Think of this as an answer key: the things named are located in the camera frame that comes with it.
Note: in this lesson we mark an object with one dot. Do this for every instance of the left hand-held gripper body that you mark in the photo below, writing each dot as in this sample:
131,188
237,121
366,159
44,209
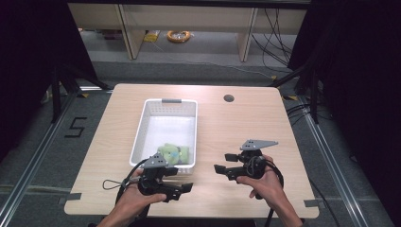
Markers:
156,160

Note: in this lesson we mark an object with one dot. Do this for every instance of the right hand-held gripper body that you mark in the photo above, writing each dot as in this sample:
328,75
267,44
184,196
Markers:
255,144

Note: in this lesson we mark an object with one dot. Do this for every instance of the green mitten with face print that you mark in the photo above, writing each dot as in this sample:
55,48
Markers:
170,153

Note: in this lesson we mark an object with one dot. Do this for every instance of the white plastic basket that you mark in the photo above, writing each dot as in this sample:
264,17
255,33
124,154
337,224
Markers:
168,126

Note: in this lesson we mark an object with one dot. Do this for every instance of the person's right hand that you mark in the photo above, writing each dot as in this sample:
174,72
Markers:
268,187

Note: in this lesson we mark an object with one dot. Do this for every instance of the person's left hand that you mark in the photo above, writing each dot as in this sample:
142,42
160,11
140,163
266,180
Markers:
134,197

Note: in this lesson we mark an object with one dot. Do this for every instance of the black metal stand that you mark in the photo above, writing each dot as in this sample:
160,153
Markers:
56,94
313,94

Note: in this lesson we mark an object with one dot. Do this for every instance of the grey tape strip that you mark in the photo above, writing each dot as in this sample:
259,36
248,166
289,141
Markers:
311,203
74,196

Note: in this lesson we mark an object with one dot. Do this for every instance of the black curtain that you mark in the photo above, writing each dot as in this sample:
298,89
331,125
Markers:
28,63
359,78

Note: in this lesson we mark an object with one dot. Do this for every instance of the yellow packet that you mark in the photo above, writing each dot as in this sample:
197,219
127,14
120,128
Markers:
152,36

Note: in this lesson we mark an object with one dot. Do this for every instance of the beige wooden shelf unit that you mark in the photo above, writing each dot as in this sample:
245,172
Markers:
189,17

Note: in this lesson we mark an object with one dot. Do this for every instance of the aluminium floor rail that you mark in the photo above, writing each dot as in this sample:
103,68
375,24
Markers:
34,157
331,164

